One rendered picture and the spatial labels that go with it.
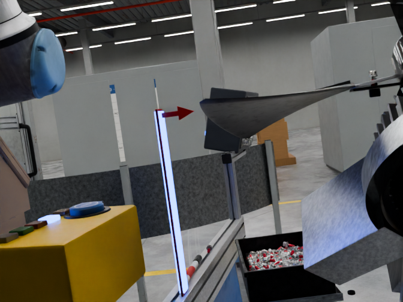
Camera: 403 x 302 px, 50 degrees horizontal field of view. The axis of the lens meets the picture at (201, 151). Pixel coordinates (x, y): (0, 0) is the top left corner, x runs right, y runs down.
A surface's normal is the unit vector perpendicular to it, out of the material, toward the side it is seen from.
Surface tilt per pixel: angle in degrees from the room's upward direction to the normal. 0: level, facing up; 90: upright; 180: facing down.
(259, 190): 90
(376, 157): 69
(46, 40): 92
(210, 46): 90
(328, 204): 55
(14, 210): 90
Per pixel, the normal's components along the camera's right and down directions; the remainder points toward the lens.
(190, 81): -0.07, 0.08
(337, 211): -0.84, -0.44
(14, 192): 0.99, -0.13
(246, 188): 0.62, -0.03
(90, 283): 0.95, -0.11
